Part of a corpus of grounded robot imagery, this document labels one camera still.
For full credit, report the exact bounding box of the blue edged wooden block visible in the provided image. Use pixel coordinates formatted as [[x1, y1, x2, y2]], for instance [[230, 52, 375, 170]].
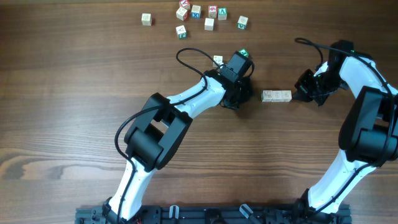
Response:
[[282, 90, 292, 102]]

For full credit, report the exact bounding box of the blue P wooden block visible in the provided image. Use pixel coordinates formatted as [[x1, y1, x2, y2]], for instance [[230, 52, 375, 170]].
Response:
[[272, 91, 284, 102]]

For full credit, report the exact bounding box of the wooden picture block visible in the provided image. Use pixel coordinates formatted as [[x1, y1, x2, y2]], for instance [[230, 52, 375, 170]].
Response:
[[261, 90, 273, 102]]

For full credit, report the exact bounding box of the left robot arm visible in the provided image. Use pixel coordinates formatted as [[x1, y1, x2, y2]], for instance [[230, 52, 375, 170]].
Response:
[[103, 51, 254, 223]]

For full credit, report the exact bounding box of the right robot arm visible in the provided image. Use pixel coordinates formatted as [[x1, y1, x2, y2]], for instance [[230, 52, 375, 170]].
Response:
[[292, 37, 397, 222]]

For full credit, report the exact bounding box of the wooden block lowest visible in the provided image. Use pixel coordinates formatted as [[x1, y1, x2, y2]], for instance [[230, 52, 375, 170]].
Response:
[[213, 55, 223, 68]]

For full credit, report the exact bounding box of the green E block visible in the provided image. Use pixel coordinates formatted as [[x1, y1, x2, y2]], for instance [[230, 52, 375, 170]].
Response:
[[239, 49, 249, 57]]

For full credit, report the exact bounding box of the green V block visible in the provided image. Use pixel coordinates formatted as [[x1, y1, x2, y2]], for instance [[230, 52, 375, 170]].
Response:
[[238, 16, 248, 30]]

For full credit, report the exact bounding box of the plain wooden block centre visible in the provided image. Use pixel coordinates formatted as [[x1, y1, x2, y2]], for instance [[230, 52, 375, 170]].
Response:
[[205, 18, 215, 31]]

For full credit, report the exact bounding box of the plain wooden block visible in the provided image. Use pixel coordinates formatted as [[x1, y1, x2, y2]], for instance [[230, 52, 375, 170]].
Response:
[[141, 13, 152, 26], [205, 18, 215, 31]]

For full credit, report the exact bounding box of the green A block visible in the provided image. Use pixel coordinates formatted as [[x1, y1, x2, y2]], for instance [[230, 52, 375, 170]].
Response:
[[218, 7, 228, 21]]

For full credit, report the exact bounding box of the green side block left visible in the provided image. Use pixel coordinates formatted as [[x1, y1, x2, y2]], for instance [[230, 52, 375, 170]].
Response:
[[175, 25, 187, 39]]

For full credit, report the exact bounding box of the red 9 block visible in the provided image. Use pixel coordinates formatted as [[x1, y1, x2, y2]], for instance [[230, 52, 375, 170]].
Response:
[[208, 5, 218, 18]]

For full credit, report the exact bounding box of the blue X block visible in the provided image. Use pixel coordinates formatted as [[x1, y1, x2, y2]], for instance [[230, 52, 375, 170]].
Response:
[[191, 5, 201, 19]]

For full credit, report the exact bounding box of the red edged wooden block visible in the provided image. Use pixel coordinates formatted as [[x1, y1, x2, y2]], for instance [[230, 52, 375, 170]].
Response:
[[176, 7, 188, 21]]

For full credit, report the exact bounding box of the red letter block top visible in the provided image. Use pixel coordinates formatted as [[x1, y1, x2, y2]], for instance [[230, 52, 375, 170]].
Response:
[[178, 0, 190, 11]]

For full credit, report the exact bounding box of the plain wooden block far left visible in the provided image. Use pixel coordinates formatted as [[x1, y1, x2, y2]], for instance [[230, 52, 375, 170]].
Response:
[[141, 13, 152, 26]]

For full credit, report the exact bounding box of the left camera cable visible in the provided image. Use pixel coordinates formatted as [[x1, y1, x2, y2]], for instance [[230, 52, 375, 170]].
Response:
[[114, 47, 223, 224]]

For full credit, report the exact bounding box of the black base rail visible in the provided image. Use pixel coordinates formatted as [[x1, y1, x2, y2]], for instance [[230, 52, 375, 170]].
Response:
[[74, 203, 352, 224]]

